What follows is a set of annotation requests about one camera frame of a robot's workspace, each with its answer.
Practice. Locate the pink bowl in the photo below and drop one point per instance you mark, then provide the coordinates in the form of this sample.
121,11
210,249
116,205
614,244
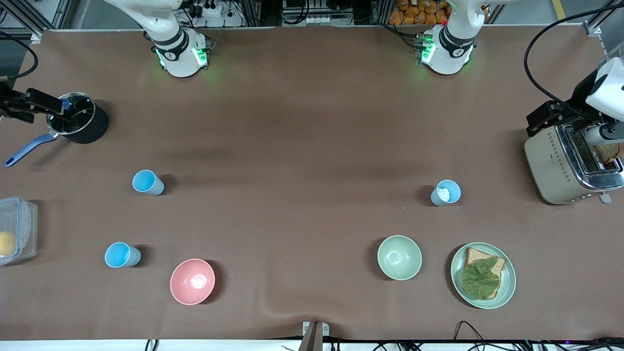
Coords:
192,282

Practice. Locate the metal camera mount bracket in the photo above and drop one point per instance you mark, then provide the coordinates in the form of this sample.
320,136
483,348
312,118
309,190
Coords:
314,336

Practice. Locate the yellow food piece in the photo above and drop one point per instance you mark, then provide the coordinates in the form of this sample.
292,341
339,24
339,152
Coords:
6,243

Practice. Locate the green bowl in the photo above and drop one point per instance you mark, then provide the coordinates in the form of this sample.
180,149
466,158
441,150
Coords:
399,257

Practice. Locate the brown table mat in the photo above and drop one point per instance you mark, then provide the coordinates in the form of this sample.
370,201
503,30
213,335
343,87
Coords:
292,219

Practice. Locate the brown bread slice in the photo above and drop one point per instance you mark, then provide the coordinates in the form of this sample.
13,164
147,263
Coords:
475,255

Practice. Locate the small white power strip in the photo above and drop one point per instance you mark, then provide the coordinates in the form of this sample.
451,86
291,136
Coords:
317,20

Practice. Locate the green lettuce leaf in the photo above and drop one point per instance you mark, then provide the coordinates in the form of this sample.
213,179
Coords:
480,280

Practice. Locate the glass lid blue knob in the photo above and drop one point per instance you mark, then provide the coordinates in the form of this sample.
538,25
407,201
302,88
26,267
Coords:
78,119

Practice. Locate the clear plastic container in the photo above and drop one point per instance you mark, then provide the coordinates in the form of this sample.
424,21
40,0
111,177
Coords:
24,229

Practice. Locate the white paper wad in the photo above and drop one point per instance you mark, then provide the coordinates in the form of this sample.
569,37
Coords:
443,193

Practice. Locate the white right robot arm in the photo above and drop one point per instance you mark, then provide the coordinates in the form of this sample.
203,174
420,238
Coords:
178,53

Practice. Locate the green plate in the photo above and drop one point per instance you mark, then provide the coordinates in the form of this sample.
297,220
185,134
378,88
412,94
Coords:
507,282

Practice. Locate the metal corner bracket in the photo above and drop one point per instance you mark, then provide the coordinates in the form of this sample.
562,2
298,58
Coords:
593,29
35,37

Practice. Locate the plain blue cup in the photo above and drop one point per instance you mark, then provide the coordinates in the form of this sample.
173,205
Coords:
119,255
146,183

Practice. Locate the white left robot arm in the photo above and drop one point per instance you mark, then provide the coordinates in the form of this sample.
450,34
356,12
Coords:
453,44

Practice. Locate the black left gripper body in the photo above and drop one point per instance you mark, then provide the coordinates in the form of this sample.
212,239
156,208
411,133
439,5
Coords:
580,95

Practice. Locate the aluminium frame beam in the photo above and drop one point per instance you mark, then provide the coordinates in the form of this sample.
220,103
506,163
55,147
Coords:
604,13
20,12

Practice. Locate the toasted bread slice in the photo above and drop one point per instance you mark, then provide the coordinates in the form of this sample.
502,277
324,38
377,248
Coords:
609,153

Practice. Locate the beige chrome toaster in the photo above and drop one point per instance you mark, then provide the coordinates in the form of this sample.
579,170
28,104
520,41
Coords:
546,165

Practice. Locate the bag of orange bread rolls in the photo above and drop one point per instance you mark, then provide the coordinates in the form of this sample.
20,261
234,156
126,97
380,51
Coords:
414,12

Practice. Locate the blue cup with white wad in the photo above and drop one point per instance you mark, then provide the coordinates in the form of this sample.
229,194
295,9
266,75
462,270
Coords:
454,187

